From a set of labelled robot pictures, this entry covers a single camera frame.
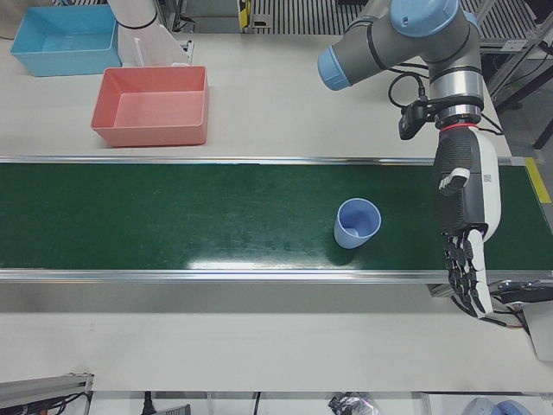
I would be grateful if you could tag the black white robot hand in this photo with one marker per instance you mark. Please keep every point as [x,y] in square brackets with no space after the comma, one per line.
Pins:
[462,207]

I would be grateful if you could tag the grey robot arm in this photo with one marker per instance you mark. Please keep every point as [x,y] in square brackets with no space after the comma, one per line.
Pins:
[432,26]

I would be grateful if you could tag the light blue plastic cup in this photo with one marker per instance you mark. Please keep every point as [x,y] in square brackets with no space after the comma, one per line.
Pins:
[356,225]

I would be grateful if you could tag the pink plastic box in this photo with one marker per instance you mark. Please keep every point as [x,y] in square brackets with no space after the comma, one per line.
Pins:
[151,112]

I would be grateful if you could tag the light blue plastic box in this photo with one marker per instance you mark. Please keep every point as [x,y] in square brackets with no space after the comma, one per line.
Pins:
[65,43]

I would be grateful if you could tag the green conveyor belt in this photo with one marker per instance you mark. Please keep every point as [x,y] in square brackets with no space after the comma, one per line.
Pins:
[173,216]
[216,275]

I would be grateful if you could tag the yellow warning sign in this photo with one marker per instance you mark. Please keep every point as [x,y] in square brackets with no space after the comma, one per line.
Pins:
[245,13]

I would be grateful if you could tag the white column stand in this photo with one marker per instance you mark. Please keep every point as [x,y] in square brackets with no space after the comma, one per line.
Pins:
[147,39]

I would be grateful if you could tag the aluminium profile bar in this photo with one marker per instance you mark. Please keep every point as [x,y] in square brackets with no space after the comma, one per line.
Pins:
[43,389]

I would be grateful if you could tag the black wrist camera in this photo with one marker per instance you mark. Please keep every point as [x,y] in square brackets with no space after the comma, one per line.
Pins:
[412,121]

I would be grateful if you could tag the black clamp bracket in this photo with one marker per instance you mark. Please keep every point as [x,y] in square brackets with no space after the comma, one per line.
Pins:
[523,291]

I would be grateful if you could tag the aluminium frame rack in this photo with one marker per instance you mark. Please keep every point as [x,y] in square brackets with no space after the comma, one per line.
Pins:
[523,43]

